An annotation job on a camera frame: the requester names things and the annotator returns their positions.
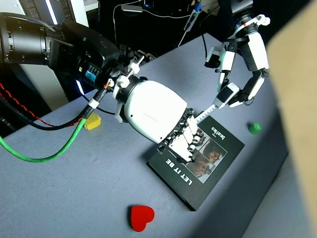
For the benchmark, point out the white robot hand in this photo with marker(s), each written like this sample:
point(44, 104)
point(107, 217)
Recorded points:
point(153, 109)
point(257, 52)

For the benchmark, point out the yellow block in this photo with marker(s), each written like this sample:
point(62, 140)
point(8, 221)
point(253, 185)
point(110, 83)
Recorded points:
point(92, 122)

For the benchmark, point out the red heart block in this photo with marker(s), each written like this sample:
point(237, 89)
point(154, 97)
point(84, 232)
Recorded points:
point(141, 218)

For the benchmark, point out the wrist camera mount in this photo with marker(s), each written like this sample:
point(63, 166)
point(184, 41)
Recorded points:
point(213, 58)

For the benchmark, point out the black Let It Be album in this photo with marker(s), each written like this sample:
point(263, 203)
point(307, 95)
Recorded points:
point(171, 173)

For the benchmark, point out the black power strip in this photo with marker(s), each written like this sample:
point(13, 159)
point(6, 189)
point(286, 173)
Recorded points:
point(122, 53)

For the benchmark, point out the grey power adapter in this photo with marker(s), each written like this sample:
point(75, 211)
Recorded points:
point(131, 9)

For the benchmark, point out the beige cardboard panel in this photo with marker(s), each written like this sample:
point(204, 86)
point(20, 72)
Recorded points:
point(297, 99)

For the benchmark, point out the grey tablecloth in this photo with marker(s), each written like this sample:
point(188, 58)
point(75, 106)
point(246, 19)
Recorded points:
point(74, 186)

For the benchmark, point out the white ruler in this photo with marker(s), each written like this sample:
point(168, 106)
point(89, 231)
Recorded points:
point(225, 95)

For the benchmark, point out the green cylinder block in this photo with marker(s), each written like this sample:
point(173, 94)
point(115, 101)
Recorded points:
point(255, 128)

